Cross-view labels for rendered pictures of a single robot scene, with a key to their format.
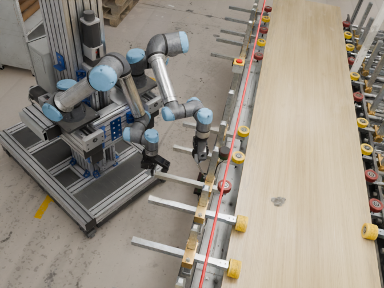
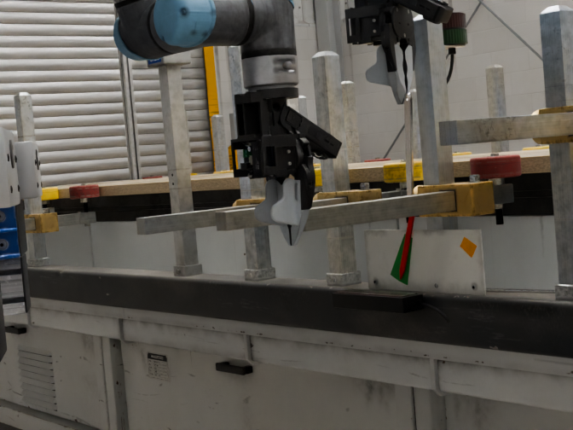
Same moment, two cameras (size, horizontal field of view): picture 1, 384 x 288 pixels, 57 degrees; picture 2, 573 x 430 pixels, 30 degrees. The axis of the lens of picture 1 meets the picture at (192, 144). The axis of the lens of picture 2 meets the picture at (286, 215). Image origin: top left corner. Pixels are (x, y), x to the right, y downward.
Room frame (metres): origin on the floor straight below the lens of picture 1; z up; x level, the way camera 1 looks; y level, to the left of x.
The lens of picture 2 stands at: (0.33, 1.26, 0.93)
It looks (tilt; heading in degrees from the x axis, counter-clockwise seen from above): 3 degrees down; 314
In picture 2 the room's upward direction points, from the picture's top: 5 degrees counter-clockwise
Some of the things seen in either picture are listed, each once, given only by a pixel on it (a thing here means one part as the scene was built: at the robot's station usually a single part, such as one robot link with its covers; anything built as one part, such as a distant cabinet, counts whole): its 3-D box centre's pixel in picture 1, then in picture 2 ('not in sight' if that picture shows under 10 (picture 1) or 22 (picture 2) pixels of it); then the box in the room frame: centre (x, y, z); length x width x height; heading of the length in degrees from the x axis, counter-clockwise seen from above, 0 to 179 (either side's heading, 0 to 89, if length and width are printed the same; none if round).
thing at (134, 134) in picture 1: (135, 133); (195, 19); (1.37, 0.32, 1.12); 0.11 x 0.11 x 0.08; 81
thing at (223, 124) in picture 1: (218, 150); (336, 187); (1.58, -0.17, 0.87); 0.03 x 0.03 x 0.48; 82
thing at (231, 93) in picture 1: (225, 119); (250, 165); (1.82, -0.20, 0.92); 0.03 x 0.03 x 0.48; 82
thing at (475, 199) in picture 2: (209, 185); (452, 199); (1.31, -0.13, 0.85); 0.13 x 0.06 x 0.05; 172
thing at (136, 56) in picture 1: (136, 60); not in sight; (1.95, 0.43, 1.21); 0.13 x 0.12 x 0.14; 118
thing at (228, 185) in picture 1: (223, 190); (497, 188); (1.28, -0.22, 0.85); 0.08 x 0.08 x 0.11
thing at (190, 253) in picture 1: (190, 252); not in sight; (0.81, -0.06, 0.95); 0.13 x 0.06 x 0.05; 172
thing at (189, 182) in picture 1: (190, 183); (410, 206); (1.30, -0.02, 0.84); 0.43 x 0.03 x 0.04; 82
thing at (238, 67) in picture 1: (238, 66); (167, 50); (2.08, -0.24, 1.18); 0.07 x 0.07 x 0.08; 82
